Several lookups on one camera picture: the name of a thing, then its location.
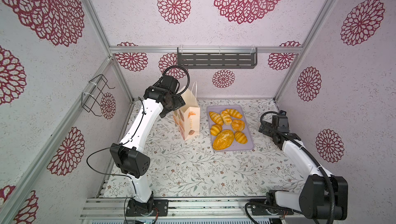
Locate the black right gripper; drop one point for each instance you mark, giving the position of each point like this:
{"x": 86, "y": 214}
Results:
{"x": 267, "y": 125}

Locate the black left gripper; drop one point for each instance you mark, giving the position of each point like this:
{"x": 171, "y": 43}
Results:
{"x": 179, "y": 102}

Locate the cream paper bread bag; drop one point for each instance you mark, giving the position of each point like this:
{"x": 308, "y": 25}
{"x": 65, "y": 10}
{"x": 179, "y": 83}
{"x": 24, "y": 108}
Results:
{"x": 187, "y": 118}

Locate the large round seeded bread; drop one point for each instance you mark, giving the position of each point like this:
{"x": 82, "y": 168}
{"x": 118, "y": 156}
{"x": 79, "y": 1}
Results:
{"x": 223, "y": 140}

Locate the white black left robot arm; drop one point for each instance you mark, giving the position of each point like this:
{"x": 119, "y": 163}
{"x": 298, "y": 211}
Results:
{"x": 128, "y": 154}

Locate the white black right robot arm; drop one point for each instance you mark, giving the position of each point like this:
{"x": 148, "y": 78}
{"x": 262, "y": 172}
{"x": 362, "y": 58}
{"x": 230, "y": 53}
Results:
{"x": 324, "y": 196}

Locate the striped bread roll lower right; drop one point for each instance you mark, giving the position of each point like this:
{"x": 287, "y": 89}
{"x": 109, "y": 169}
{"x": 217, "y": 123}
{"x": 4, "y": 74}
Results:
{"x": 240, "y": 137}

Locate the striped bread roll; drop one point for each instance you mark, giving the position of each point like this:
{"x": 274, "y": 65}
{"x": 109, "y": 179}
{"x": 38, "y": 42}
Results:
{"x": 216, "y": 118}
{"x": 240, "y": 137}

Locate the striped bread roll left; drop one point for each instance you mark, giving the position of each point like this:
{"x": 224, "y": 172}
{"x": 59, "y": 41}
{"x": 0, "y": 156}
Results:
{"x": 216, "y": 118}

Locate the small bread roll centre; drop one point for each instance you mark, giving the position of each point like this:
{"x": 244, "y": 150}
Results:
{"x": 226, "y": 117}

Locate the round orange bun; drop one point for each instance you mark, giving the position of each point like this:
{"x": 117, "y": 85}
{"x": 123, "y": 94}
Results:
{"x": 238, "y": 125}

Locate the croissant top right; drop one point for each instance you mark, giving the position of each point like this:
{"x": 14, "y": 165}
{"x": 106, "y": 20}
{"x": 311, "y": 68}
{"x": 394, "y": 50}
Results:
{"x": 234, "y": 113}

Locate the yellow ridged bun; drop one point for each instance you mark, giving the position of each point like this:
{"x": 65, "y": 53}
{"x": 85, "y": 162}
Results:
{"x": 216, "y": 129}

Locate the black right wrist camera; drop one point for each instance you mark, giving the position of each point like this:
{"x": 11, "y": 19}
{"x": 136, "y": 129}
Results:
{"x": 280, "y": 122}

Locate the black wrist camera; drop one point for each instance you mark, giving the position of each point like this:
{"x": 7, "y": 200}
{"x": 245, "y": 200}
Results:
{"x": 280, "y": 122}
{"x": 170, "y": 83}

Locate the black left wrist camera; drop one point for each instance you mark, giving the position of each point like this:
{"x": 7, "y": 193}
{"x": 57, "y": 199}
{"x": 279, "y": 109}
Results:
{"x": 170, "y": 83}

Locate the grey metal wall shelf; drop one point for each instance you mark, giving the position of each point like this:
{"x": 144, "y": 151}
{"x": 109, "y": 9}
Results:
{"x": 218, "y": 60}

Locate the black wire wall basket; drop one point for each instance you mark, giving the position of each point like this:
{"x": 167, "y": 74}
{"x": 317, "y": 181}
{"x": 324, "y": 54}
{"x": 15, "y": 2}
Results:
{"x": 91, "y": 99}

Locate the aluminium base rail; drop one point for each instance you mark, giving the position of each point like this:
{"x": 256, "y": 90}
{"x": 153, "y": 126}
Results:
{"x": 174, "y": 210}

